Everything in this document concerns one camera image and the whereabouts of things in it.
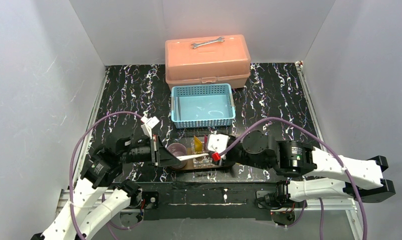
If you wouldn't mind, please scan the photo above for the white toothbrush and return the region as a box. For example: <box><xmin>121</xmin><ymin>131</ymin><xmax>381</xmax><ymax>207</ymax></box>
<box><xmin>176</xmin><ymin>153</ymin><xmax>209</xmax><ymax>161</ymax></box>

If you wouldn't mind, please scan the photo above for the purple ceramic mug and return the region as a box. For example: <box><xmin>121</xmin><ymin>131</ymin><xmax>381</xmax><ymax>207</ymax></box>
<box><xmin>167</xmin><ymin>142</ymin><xmax>188</xmax><ymax>170</ymax></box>

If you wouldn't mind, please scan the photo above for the clear textured glass cup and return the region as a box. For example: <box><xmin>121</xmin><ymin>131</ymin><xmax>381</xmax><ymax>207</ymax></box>
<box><xmin>191</xmin><ymin>142</ymin><xmax>218</xmax><ymax>169</ymax></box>

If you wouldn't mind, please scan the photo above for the yellow toothpaste tube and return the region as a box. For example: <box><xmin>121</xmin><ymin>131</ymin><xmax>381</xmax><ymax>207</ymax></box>
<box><xmin>192</xmin><ymin>136</ymin><xmax>204</xmax><ymax>154</ymax></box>

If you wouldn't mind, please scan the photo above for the grey toothbrush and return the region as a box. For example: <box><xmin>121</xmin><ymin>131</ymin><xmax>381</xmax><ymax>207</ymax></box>
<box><xmin>174</xmin><ymin>97</ymin><xmax>181</xmax><ymax>122</ymax></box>

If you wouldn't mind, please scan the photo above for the pink toothpaste tube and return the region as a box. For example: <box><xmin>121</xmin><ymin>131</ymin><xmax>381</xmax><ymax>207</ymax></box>
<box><xmin>203</xmin><ymin>135</ymin><xmax>209</xmax><ymax>150</ymax></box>

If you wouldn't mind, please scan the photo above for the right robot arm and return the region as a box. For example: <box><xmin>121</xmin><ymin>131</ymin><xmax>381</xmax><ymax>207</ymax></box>
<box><xmin>206</xmin><ymin>130</ymin><xmax>396</xmax><ymax>205</ymax></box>

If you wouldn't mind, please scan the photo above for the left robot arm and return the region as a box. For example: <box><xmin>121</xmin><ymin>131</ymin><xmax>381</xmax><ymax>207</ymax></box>
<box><xmin>31</xmin><ymin>135</ymin><xmax>182</xmax><ymax>240</ymax></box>

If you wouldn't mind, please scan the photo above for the brown wooden oval tray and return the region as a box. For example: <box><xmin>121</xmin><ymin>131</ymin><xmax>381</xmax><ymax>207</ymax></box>
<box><xmin>172</xmin><ymin>148</ymin><xmax>233</xmax><ymax>172</ymax></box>

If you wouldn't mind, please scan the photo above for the light blue plastic basket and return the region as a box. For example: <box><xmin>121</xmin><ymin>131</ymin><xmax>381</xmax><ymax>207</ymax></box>
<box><xmin>170</xmin><ymin>83</ymin><xmax>236</xmax><ymax>129</ymax></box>

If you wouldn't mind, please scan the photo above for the salmon plastic toolbox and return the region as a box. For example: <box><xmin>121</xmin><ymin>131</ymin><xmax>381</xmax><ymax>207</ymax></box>
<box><xmin>165</xmin><ymin>34</ymin><xmax>251</xmax><ymax>89</ymax></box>

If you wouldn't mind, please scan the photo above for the silver open-end wrench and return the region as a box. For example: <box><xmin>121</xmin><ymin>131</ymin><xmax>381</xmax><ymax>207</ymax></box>
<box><xmin>191</xmin><ymin>36</ymin><xmax>225</xmax><ymax>49</ymax></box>

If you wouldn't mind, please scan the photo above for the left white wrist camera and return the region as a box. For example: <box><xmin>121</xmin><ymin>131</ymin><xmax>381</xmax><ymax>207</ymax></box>
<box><xmin>141</xmin><ymin>115</ymin><xmax>160</xmax><ymax>139</ymax></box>

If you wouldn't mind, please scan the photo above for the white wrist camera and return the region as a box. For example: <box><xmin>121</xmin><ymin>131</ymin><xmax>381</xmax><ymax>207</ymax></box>
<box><xmin>206</xmin><ymin>134</ymin><xmax>230</xmax><ymax>166</ymax></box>
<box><xmin>141</xmin><ymin>115</ymin><xmax>160</xmax><ymax>139</ymax></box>

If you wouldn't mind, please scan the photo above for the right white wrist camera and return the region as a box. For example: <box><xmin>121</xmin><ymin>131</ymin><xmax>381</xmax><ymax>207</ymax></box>
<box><xmin>206</xmin><ymin>134</ymin><xmax>230</xmax><ymax>166</ymax></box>

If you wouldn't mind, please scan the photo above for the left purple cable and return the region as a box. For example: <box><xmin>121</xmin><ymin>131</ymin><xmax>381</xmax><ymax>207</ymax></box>
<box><xmin>68</xmin><ymin>111</ymin><xmax>146</xmax><ymax>240</ymax></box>

